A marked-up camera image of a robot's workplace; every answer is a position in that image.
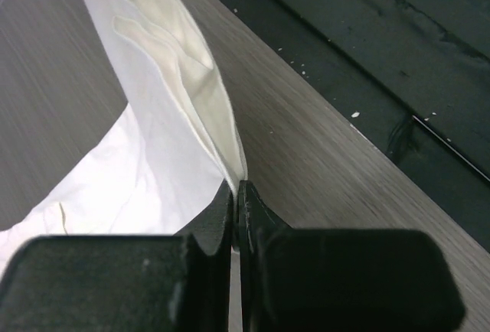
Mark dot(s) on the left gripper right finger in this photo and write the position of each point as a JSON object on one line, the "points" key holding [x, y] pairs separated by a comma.
{"points": [[254, 223]]}

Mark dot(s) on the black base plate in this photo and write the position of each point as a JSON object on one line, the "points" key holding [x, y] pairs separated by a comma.
{"points": [[413, 77]]}

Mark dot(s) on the white robot-print t-shirt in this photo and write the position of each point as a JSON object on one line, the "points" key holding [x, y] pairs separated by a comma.
{"points": [[102, 252]]}

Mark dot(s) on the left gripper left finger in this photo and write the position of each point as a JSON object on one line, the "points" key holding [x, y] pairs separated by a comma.
{"points": [[204, 301]]}

